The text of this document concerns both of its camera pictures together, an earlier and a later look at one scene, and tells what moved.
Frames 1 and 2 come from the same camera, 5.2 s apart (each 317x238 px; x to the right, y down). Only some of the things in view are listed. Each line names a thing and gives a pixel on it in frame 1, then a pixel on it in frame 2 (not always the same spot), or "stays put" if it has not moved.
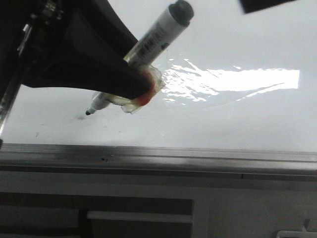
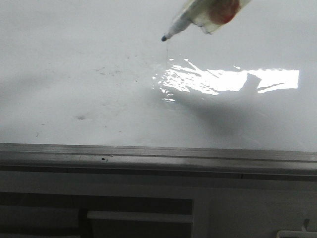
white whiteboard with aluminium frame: x=239 y=100 stays put
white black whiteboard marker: x=156 y=44 → x=210 y=15
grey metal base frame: x=42 y=204 stays put
